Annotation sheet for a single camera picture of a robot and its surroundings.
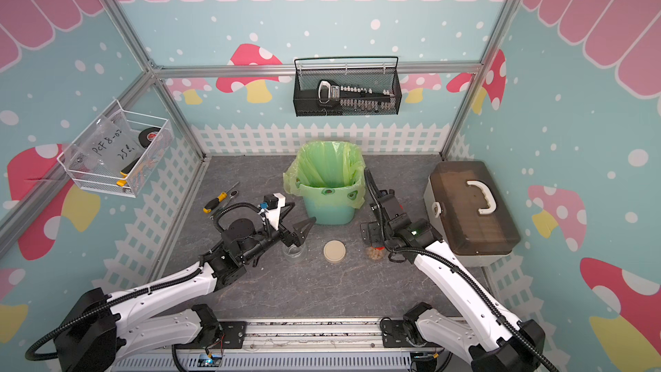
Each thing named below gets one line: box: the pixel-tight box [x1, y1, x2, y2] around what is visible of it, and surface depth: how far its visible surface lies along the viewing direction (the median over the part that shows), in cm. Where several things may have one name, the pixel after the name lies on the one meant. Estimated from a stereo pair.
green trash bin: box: [297, 183, 359, 225], surface depth 84 cm
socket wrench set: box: [316, 79, 396, 112], surface depth 91 cm
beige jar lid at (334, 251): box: [322, 239, 347, 263], surface depth 91 cm
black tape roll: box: [138, 126, 161, 149], surface depth 81 cm
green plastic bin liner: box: [283, 140, 367, 210], surface depth 91 cm
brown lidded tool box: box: [423, 160, 521, 268], surface depth 84 cm
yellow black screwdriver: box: [203, 180, 241, 214], surface depth 105 cm
